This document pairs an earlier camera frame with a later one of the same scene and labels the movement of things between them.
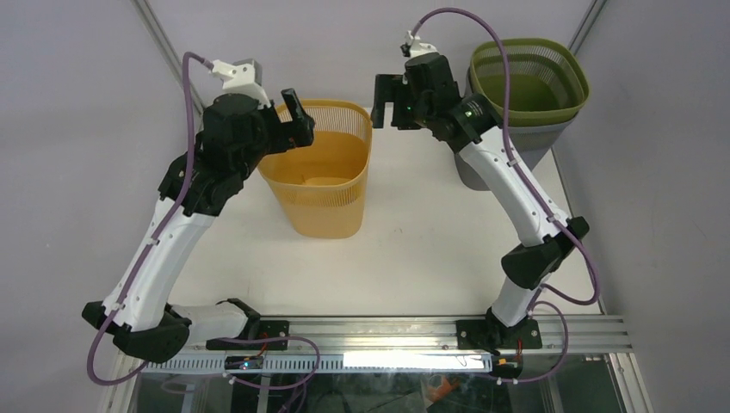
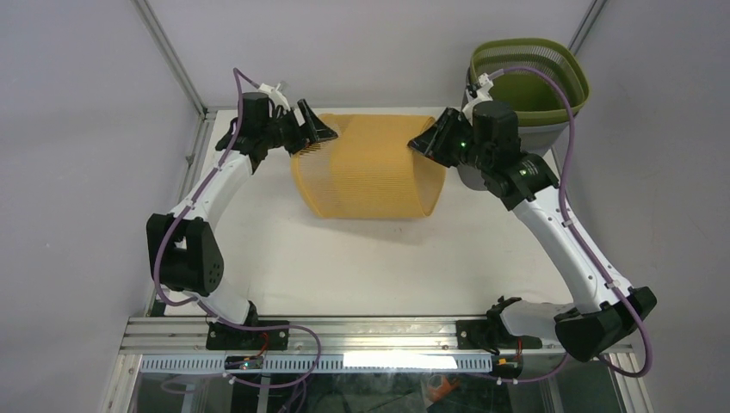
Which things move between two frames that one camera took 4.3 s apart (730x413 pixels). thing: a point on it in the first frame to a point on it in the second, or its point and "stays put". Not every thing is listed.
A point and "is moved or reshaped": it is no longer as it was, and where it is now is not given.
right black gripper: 388,88 to 430,142
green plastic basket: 547,82 stays put
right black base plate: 486,335 stays put
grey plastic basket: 534,144 stays put
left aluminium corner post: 157,34 stays put
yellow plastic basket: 321,187 is moved or reshaped
